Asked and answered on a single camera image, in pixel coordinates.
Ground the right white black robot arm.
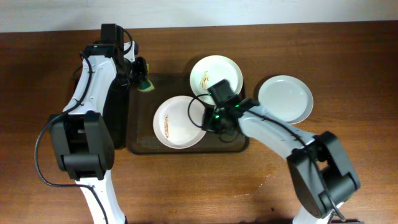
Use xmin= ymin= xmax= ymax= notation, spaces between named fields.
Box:
xmin=202 ymin=99 xmax=361 ymax=223

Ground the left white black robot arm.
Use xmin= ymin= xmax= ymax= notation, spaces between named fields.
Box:
xmin=45 ymin=41 xmax=154 ymax=223

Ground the light grey plate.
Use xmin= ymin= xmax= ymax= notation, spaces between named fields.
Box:
xmin=257 ymin=75 xmax=314 ymax=124

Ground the small black tray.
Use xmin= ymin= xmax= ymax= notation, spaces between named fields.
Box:
xmin=73 ymin=77 xmax=131 ymax=150

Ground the green yellow sponge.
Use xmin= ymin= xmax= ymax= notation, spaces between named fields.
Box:
xmin=137 ymin=64 xmax=155 ymax=92

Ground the white plate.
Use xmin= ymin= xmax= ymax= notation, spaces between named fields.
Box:
xmin=152 ymin=95 xmax=206 ymax=149
xmin=190 ymin=55 xmax=243 ymax=96

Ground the large brown tray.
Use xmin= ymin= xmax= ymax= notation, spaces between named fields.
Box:
xmin=126 ymin=73 xmax=249 ymax=155

